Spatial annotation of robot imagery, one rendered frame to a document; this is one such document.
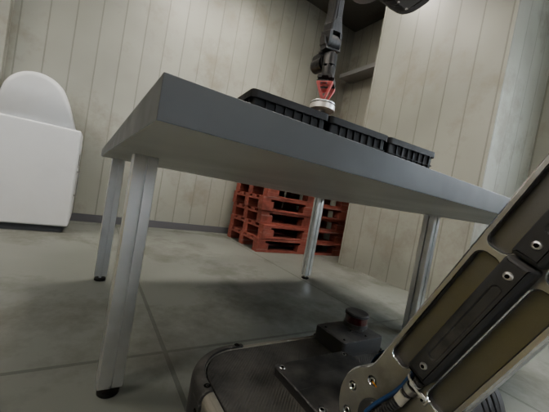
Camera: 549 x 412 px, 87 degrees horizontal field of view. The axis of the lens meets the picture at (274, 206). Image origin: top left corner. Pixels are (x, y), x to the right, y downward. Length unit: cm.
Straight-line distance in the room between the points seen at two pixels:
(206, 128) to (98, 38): 354
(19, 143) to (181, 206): 165
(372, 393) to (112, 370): 71
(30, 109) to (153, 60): 141
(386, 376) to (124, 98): 350
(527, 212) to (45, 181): 289
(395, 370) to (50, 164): 279
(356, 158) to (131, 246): 66
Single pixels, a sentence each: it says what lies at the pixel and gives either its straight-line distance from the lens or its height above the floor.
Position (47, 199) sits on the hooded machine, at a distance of 295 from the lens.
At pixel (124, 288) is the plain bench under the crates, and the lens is 90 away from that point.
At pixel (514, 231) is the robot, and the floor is 62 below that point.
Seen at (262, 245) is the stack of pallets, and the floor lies 7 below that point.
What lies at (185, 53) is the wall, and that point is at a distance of 393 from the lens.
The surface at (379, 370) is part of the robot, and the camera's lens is 49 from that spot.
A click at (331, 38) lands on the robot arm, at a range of 138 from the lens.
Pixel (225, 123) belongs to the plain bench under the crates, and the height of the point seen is 67.
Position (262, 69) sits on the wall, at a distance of 431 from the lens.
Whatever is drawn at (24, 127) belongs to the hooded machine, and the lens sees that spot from 296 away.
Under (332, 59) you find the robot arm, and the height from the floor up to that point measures 121.
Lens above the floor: 62
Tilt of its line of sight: 2 degrees down
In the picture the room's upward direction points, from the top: 10 degrees clockwise
